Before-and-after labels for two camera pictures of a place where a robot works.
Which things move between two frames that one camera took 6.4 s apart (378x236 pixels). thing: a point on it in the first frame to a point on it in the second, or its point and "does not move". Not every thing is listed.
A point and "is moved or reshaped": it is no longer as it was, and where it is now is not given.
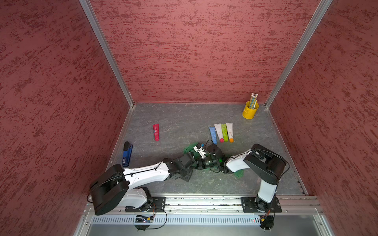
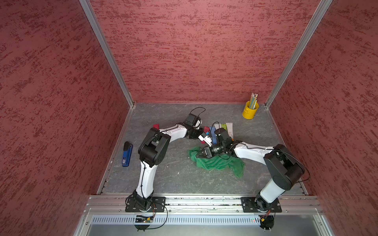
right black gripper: x=200 y=164 to x=208 y=152
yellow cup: x=248 y=113 does not move
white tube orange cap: x=230 y=130 does not move
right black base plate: x=248 y=204 does not move
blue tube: x=213 y=134 does not move
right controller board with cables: x=267 y=221 does not move
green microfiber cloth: x=190 y=149 is moved or reshaped
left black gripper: x=186 y=178 to x=201 y=131
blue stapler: x=127 y=153 does not move
